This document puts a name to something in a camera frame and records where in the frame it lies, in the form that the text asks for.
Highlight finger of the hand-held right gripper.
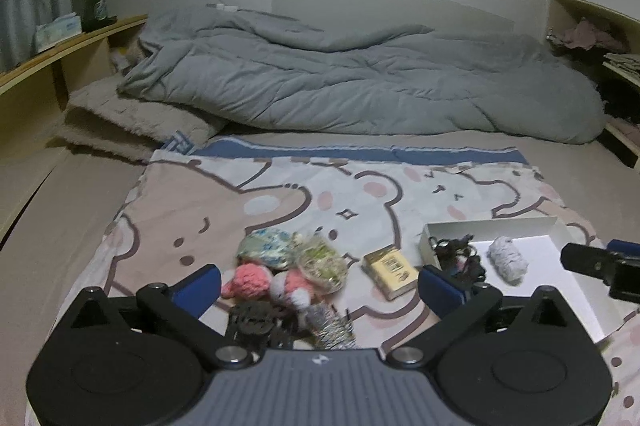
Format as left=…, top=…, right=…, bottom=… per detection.
left=560, top=243, right=640, bottom=305
left=606, top=239, right=640, bottom=259

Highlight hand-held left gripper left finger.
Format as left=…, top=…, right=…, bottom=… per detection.
left=65, top=265, right=261, bottom=369

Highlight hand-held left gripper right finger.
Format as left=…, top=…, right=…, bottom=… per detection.
left=382, top=265, right=576, bottom=369

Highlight white shallow box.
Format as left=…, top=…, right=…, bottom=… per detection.
left=419, top=216, right=623, bottom=348

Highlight blue floral brocade pouch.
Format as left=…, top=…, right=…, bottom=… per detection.
left=236, top=228, right=297, bottom=269

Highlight small yellow box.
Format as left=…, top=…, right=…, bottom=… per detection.
left=361, top=244, right=420, bottom=301

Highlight grey white yarn bundle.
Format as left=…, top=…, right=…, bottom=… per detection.
left=487, top=236, right=530, bottom=283

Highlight bear printed blanket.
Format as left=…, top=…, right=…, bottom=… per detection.
left=30, top=133, right=640, bottom=426

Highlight pink and white crochet toy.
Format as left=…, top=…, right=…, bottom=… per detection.
left=270, top=270, right=326, bottom=309

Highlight silver patterned pouch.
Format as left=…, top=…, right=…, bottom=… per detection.
left=300, top=303, right=359, bottom=350

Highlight clear bag with gold trinkets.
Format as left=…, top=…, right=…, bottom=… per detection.
left=294, top=231, right=362, bottom=294

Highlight beige fleece blanket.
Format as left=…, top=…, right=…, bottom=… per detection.
left=52, top=46, right=232, bottom=165

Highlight pink crumpled clothes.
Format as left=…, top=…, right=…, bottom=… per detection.
left=547, top=18, right=626, bottom=54

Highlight grey duvet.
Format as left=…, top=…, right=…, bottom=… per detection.
left=117, top=4, right=607, bottom=145

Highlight open wooden cabinet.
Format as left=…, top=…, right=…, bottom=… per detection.
left=545, top=0, right=640, bottom=169

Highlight wooden bedside shelf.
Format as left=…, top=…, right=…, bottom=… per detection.
left=0, top=14, right=149, bottom=127

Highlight white headboard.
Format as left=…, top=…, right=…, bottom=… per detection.
left=271, top=0, right=516, bottom=37

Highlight tissue box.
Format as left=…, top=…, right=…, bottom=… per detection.
left=34, top=13, right=82, bottom=54

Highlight green glass bottle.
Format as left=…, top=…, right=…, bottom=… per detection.
left=81, top=0, right=110, bottom=32

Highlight grey curtain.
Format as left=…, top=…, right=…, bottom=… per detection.
left=0, top=0, right=88, bottom=74

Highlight dark crochet keychain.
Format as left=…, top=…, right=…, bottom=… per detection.
left=432, top=233, right=488, bottom=289

